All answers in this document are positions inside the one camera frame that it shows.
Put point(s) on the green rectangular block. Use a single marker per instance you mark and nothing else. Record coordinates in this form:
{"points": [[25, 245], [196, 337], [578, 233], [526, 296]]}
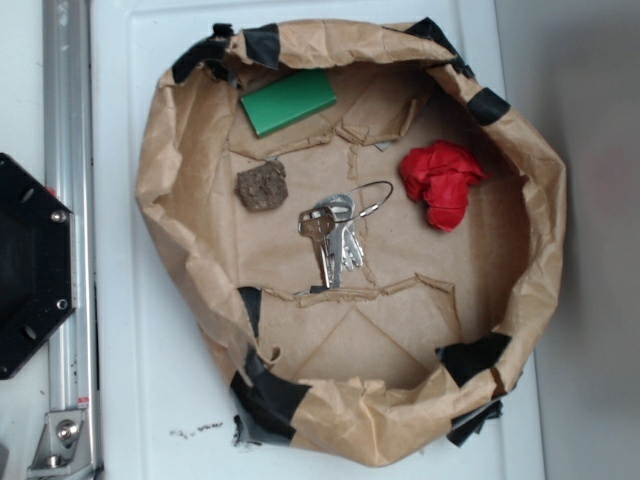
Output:
{"points": [[288, 101]]}

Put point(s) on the silver key bunch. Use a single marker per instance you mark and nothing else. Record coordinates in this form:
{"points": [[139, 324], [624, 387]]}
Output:
{"points": [[330, 226]]}

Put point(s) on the brown rough stone chunk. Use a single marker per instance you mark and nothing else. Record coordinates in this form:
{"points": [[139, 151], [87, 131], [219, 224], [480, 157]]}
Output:
{"points": [[263, 187]]}

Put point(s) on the crumpled red paper ball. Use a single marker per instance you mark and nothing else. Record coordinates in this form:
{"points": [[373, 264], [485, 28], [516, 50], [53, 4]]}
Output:
{"points": [[441, 175]]}

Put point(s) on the brown paper bag bin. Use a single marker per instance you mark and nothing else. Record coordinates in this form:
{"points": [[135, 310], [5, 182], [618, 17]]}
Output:
{"points": [[424, 339]]}

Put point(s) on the white plastic tray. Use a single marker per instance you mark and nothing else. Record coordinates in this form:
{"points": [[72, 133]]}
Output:
{"points": [[166, 411]]}

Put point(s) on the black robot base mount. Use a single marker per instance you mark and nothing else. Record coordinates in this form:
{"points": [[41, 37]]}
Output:
{"points": [[36, 266]]}

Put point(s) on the aluminium extrusion rail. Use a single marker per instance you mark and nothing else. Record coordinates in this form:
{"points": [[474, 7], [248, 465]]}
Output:
{"points": [[73, 348]]}

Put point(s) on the metal corner bracket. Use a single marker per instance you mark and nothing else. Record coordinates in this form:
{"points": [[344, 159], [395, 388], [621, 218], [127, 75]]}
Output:
{"points": [[63, 448]]}

